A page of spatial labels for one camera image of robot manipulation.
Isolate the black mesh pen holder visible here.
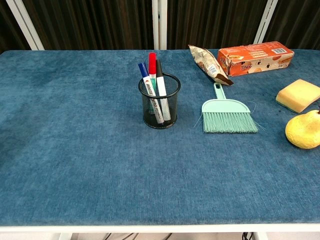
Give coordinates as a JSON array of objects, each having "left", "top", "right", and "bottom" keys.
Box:
[{"left": 138, "top": 72, "right": 181, "bottom": 130}]

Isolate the yellow sponge block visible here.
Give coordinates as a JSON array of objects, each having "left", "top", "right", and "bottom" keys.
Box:
[{"left": 275, "top": 79, "right": 320, "bottom": 114}]

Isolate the white metal frame post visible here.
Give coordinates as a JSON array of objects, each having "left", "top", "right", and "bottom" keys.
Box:
[
  {"left": 253, "top": 0, "right": 279, "bottom": 44},
  {"left": 5, "top": 0, "right": 45, "bottom": 51},
  {"left": 151, "top": 0, "right": 168, "bottom": 50}
]

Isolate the black cap whiteboard marker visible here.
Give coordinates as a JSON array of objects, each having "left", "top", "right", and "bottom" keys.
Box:
[{"left": 155, "top": 59, "right": 172, "bottom": 121}]

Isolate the brown patterned snack bag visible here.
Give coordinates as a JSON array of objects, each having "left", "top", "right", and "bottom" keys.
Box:
[{"left": 187, "top": 44, "right": 235, "bottom": 87}]

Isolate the orange cardboard snack box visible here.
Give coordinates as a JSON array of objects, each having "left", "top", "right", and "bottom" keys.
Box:
[{"left": 216, "top": 41, "right": 295, "bottom": 77}]

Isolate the blue cap whiteboard marker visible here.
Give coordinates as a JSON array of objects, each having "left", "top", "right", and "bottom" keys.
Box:
[{"left": 137, "top": 62, "right": 165, "bottom": 125}]

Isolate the mint green hand brush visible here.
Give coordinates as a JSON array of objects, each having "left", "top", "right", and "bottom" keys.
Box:
[{"left": 193, "top": 82, "right": 267, "bottom": 134}]

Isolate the red cap whiteboard marker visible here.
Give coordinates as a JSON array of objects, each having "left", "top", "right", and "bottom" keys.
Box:
[{"left": 148, "top": 52, "right": 158, "bottom": 115}]

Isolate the blue velvet tablecloth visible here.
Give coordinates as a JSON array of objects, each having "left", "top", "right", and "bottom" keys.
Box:
[{"left": 0, "top": 48, "right": 320, "bottom": 227}]

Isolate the yellow pear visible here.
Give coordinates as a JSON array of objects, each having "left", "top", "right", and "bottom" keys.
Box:
[{"left": 285, "top": 106, "right": 320, "bottom": 150}]

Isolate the white table frame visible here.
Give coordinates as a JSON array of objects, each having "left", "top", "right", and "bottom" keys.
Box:
[{"left": 0, "top": 223, "right": 320, "bottom": 240}]

